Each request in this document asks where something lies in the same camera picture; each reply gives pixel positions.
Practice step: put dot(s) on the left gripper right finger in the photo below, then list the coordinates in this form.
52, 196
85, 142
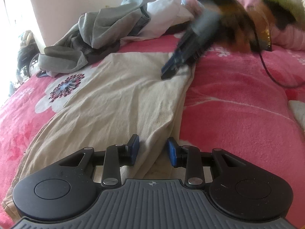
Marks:
189, 158

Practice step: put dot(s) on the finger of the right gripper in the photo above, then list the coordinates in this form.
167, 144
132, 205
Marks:
173, 64
183, 71

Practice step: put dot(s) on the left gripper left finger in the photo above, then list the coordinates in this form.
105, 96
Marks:
117, 156

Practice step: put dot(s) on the beige khaki trousers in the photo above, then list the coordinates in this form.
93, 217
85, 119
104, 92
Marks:
125, 96

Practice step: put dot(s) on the right hand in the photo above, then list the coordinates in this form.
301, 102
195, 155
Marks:
252, 23

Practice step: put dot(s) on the white garment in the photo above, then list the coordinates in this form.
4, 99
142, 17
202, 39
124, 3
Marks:
163, 15

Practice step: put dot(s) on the blue denim garment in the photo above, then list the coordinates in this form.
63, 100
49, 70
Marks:
142, 22

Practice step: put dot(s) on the pink pillow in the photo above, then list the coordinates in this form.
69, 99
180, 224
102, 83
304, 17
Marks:
232, 24

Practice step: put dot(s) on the dark grey garment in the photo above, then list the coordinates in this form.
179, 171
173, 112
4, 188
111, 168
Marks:
97, 55

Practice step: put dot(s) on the grey hooded sweatshirt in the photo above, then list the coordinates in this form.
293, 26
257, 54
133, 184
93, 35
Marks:
93, 30

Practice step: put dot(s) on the white fleece left sleeve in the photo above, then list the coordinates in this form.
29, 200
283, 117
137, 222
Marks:
298, 110

